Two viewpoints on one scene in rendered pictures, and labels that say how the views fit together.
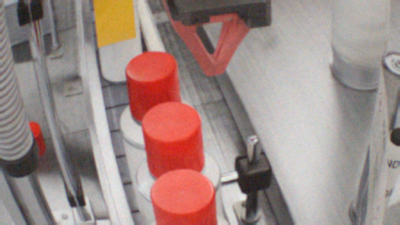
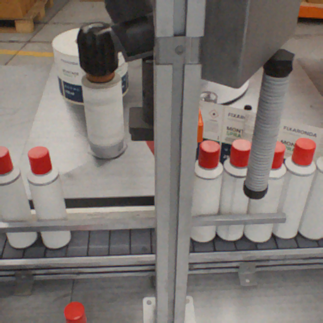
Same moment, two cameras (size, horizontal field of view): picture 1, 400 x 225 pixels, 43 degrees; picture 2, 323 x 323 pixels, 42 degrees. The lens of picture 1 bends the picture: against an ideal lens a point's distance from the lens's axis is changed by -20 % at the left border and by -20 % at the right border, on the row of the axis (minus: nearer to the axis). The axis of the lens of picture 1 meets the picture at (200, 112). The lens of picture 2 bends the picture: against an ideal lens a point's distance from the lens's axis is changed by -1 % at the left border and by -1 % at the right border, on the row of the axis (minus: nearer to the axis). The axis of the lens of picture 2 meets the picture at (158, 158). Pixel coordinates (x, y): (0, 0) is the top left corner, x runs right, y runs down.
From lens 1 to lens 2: 67 cm
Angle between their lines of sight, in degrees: 60
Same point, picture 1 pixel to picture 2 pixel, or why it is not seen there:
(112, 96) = (79, 246)
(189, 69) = not seen: hidden behind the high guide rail
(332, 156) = not seen: hidden behind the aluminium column
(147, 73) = (214, 147)
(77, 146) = (86, 289)
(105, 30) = not seen: hidden behind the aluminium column
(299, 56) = (86, 168)
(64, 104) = (38, 295)
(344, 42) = (112, 135)
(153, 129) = (245, 148)
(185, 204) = (281, 146)
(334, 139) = (152, 170)
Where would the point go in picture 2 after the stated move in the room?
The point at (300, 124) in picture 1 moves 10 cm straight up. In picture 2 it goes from (135, 180) to (134, 142)
